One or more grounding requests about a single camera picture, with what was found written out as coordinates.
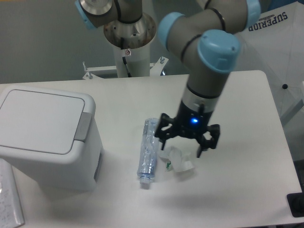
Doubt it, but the white paper sheet stack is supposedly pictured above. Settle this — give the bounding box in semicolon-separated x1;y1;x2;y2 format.
0;159;25;228

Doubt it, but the white metal mounting bracket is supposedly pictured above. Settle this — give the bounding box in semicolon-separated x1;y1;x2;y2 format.
83;56;169;80

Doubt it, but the black cable on pedestal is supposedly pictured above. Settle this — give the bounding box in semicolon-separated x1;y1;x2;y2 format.
120;37;133;78

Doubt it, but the black device at table edge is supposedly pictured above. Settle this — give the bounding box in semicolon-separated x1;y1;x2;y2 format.
287;192;304;218

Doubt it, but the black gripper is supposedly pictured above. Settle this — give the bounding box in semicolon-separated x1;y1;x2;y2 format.
154;101;220;158

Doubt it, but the white umbrella with lettering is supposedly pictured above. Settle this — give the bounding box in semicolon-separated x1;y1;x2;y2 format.
236;1;304;125

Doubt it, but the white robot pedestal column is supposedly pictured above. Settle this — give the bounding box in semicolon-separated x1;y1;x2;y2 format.
104;13;156;78

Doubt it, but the white push-lid trash can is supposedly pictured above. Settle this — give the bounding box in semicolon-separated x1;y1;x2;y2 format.
0;85;103;191

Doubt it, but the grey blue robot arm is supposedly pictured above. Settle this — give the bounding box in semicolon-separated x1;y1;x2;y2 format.
75;0;261;156

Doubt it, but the crumpled white paper wrapper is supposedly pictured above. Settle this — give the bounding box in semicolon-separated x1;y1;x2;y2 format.
158;146;194;172

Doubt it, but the crushed clear plastic bottle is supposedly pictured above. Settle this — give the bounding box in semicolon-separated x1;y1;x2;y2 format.
137;118;159;186

